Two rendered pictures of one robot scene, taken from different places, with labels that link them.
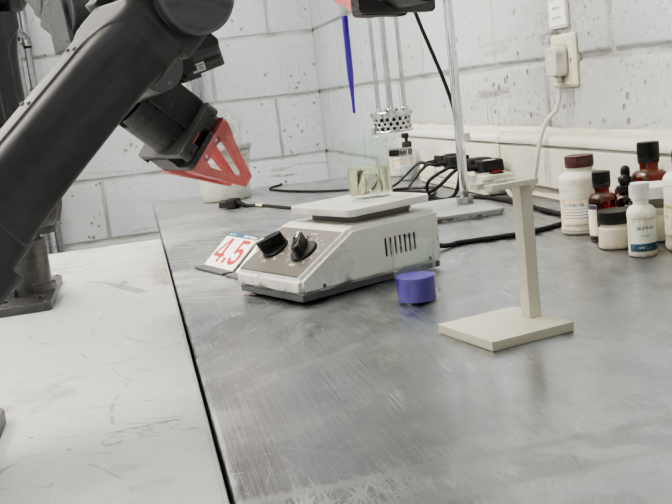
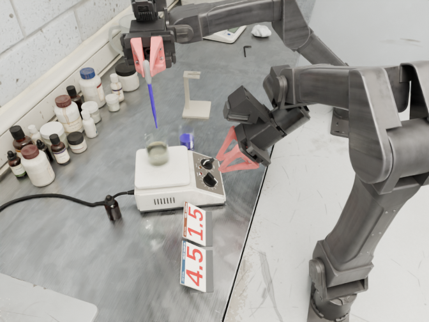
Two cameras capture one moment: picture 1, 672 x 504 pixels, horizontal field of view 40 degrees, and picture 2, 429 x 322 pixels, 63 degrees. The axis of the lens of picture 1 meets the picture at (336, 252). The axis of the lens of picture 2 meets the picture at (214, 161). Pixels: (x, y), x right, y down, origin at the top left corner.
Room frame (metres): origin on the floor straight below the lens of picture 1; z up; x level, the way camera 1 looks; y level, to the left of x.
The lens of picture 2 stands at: (1.49, 0.34, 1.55)
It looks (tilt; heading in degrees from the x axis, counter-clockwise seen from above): 45 degrees down; 209
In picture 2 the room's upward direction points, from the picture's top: straight up
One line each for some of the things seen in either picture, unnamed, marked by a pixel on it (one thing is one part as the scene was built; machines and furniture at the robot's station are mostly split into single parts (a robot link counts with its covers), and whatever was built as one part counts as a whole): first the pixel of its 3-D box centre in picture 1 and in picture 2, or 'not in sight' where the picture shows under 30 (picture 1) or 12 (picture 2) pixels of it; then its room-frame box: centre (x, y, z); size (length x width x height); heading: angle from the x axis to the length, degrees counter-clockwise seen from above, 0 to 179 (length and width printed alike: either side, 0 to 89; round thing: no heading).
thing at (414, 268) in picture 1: (414, 271); (186, 137); (0.90, -0.08, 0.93); 0.04 x 0.04 x 0.06
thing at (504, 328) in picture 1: (498, 256); (196, 92); (0.75, -0.13, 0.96); 0.08 x 0.08 x 0.13; 24
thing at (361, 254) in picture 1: (345, 244); (175, 178); (1.05, -0.01, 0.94); 0.22 x 0.13 x 0.08; 126
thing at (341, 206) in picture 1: (358, 203); (162, 166); (1.06, -0.03, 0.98); 0.12 x 0.12 x 0.01; 36
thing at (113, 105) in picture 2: not in sight; (112, 103); (0.86, -0.36, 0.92); 0.04 x 0.04 x 0.04
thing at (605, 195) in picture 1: (602, 205); (59, 149); (1.10, -0.33, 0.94); 0.03 x 0.03 x 0.08
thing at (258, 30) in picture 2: not in sight; (262, 30); (0.18, -0.17, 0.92); 0.08 x 0.08 x 0.04; 6
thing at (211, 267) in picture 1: (226, 252); (197, 266); (1.20, 0.14, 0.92); 0.09 x 0.06 x 0.04; 30
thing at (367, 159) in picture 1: (367, 167); (158, 147); (1.05, -0.05, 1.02); 0.06 x 0.05 x 0.08; 165
